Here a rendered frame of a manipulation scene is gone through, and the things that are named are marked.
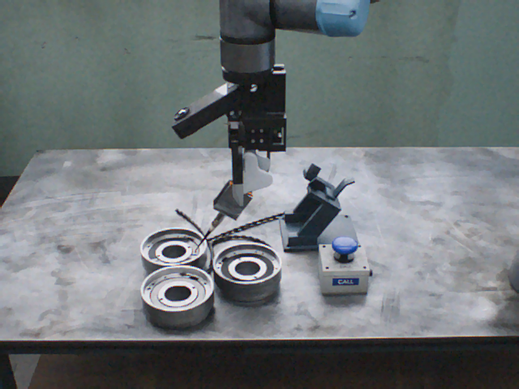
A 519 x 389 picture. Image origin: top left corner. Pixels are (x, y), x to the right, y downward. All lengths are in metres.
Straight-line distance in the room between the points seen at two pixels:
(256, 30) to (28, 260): 0.55
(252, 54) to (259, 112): 0.10
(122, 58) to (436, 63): 1.19
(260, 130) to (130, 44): 1.70
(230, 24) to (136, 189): 0.53
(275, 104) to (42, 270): 0.47
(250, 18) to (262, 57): 0.06
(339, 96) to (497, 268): 1.62
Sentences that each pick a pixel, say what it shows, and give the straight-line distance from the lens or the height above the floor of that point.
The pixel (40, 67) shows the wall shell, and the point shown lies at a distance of 2.72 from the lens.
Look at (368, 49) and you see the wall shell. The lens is 2.61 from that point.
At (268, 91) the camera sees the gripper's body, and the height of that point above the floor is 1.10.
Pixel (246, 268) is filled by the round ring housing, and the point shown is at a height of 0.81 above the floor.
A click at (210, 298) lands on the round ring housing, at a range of 0.97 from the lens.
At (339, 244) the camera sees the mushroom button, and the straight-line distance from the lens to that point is 1.02.
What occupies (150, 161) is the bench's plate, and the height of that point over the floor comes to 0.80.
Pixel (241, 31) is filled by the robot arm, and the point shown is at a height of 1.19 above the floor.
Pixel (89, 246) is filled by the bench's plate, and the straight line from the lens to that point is 1.17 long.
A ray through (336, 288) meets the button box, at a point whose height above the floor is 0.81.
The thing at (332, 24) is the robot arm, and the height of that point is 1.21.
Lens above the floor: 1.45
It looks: 31 degrees down
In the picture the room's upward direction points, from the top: straight up
